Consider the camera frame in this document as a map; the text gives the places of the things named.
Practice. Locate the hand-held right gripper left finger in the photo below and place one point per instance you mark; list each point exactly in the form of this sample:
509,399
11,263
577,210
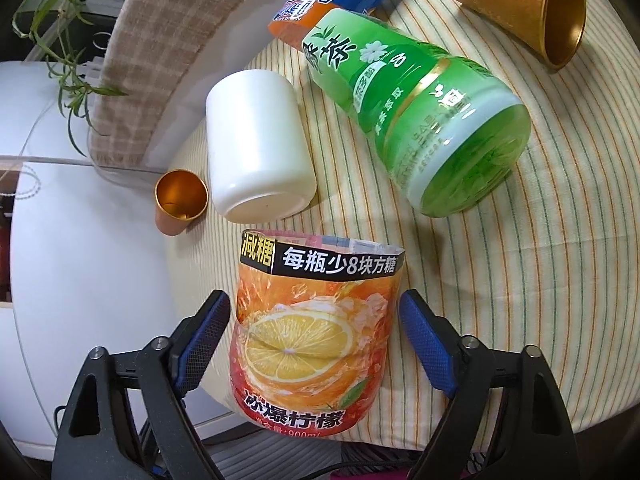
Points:
206,327

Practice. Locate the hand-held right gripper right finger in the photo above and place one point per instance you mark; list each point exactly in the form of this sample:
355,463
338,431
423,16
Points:
425,332

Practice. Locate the orange lemon-print cut bottle cup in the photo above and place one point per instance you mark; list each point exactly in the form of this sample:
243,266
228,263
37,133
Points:
306,340

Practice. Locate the small copper metal cup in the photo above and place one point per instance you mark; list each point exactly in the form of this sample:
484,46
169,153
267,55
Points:
178,205

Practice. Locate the white plastic cup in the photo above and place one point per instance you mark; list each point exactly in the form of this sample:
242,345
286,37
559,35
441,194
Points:
252,147

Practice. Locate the large copper metal cup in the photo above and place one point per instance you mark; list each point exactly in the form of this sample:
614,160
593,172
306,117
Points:
520,5

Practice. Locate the striped tablecloth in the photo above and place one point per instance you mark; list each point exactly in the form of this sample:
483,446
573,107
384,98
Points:
500,270

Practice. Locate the green tea bottle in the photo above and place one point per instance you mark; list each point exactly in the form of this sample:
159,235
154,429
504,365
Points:
420,110

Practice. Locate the green houseplant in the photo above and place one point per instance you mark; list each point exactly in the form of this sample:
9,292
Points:
55,25

